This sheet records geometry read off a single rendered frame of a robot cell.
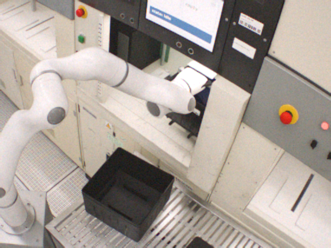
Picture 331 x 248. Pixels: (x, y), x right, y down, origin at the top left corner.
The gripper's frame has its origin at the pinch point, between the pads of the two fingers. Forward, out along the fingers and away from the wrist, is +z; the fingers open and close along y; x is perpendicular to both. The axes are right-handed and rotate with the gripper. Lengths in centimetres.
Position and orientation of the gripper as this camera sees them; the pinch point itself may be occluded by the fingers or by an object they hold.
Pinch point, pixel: (204, 70)
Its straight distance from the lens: 141.9
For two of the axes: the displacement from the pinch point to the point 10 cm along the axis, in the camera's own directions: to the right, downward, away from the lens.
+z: 6.3, -5.1, 5.8
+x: 1.3, -6.7, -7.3
